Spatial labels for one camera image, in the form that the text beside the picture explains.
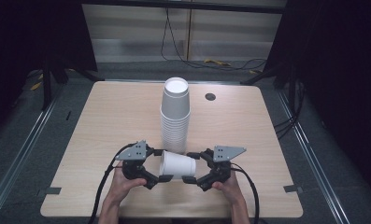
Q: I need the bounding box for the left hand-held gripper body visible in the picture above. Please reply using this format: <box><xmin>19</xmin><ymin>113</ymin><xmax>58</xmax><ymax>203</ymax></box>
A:
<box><xmin>114</xmin><ymin>139</ymin><xmax>155</xmax><ymax>185</ymax></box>

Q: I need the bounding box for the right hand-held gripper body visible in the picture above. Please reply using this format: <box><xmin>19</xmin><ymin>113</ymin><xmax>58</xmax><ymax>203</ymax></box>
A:
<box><xmin>203</xmin><ymin>145</ymin><xmax>248</xmax><ymax>185</ymax></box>

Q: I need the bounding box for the single white paper cup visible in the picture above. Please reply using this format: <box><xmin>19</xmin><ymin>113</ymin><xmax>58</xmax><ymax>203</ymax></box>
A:
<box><xmin>159</xmin><ymin>150</ymin><xmax>197</xmax><ymax>180</ymax></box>

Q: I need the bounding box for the stack of white paper cups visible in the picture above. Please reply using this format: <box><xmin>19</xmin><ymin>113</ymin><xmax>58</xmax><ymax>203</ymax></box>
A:
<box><xmin>160</xmin><ymin>77</ymin><xmax>192</xmax><ymax>155</ymax></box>

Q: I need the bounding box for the person's left hand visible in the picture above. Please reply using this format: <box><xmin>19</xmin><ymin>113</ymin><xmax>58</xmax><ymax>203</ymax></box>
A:
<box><xmin>108</xmin><ymin>167</ymin><xmax>149</xmax><ymax>203</ymax></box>

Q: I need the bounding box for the person's right hand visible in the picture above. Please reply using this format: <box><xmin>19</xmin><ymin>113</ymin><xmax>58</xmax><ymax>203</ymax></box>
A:
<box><xmin>211</xmin><ymin>170</ymin><xmax>242</xmax><ymax>203</ymax></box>

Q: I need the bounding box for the grey tape strip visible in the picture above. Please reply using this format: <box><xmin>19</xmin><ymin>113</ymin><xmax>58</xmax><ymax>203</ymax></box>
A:
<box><xmin>37</xmin><ymin>187</ymin><xmax>63</xmax><ymax>197</ymax></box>
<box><xmin>282</xmin><ymin>184</ymin><xmax>304</xmax><ymax>194</ymax></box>

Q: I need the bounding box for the black metal stand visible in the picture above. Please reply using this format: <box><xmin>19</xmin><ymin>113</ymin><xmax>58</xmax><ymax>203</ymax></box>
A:
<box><xmin>240</xmin><ymin>61</ymin><xmax>300</xmax><ymax>89</ymax></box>
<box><xmin>40</xmin><ymin>55</ymin><xmax>97</xmax><ymax>112</ymax></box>

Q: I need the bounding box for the black curtain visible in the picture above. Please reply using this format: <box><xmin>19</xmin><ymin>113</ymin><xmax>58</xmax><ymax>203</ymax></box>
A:
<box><xmin>263</xmin><ymin>0</ymin><xmax>371</xmax><ymax>195</ymax></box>
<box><xmin>0</xmin><ymin>0</ymin><xmax>99</xmax><ymax>138</ymax></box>

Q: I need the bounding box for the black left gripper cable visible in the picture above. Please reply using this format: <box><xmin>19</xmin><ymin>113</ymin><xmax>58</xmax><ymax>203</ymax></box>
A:
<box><xmin>87</xmin><ymin>142</ymin><xmax>138</xmax><ymax>224</ymax></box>

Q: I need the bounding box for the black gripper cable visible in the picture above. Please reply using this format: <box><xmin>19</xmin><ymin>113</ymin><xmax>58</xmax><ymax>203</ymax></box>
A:
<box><xmin>230</xmin><ymin>162</ymin><xmax>261</xmax><ymax>224</ymax></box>
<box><xmin>87</xmin><ymin>142</ymin><xmax>138</xmax><ymax>224</ymax></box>

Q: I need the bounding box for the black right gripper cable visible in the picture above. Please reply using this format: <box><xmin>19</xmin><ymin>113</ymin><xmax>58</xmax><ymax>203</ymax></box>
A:
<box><xmin>230</xmin><ymin>162</ymin><xmax>261</xmax><ymax>224</ymax></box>

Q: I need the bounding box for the bundle of black floor cables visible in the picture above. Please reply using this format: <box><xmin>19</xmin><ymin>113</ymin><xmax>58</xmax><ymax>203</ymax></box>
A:
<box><xmin>273</xmin><ymin>79</ymin><xmax>307</xmax><ymax>140</ymax></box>

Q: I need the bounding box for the metal floor rail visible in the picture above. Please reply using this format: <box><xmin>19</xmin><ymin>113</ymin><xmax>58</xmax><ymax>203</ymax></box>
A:
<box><xmin>0</xmin><ymin>92</ymin><xmax>64</xmax><ymax>217</ymax></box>
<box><xmin>276</xmin><ymin>89</ymin><xmax>351</xmax><ymax>224</ymax></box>

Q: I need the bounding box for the black power cable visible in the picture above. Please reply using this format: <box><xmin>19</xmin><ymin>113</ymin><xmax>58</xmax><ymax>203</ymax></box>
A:
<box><xmin>160</xmin><ymin>7</ymin><xmax>268</xmax><ymax>72</ymax></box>

